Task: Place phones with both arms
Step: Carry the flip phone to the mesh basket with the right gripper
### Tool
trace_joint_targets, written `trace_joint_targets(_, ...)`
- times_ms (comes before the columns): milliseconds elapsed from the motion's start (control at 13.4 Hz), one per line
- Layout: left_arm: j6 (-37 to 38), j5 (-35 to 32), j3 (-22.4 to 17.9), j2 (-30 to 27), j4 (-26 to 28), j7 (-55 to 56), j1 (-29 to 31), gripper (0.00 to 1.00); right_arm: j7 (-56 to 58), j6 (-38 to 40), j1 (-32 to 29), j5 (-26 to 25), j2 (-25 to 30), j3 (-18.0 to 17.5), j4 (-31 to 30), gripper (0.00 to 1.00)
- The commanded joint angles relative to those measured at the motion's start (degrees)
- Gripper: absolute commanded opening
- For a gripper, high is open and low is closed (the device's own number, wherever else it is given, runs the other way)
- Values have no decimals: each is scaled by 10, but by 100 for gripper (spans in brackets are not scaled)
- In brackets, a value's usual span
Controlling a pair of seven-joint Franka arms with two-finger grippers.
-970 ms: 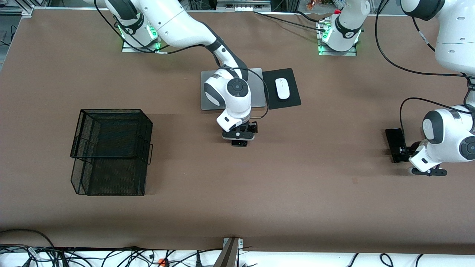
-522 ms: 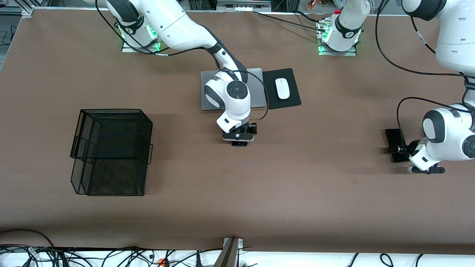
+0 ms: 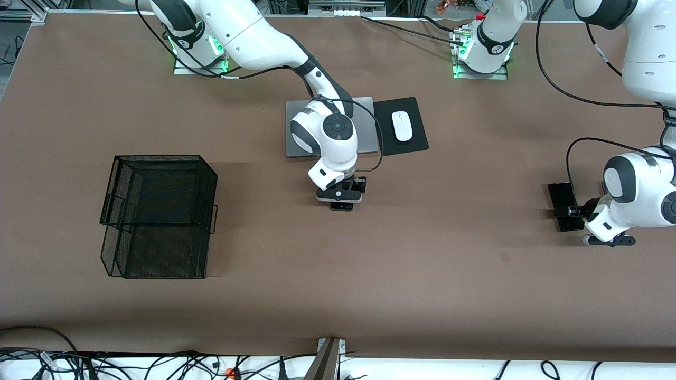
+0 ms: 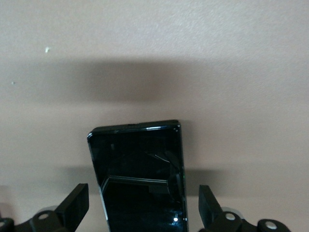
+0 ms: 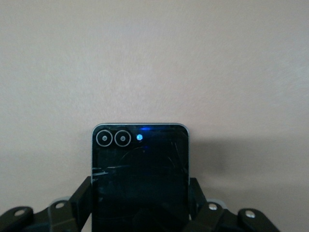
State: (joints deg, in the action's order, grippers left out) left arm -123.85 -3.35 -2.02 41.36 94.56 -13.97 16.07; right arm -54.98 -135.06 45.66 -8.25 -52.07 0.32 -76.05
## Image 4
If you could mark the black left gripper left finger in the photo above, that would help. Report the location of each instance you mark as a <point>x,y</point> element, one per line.
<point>70,210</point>

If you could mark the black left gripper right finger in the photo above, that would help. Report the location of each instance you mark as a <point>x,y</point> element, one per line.
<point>214,217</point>

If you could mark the long black smartphone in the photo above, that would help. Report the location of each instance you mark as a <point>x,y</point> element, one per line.
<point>137,157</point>

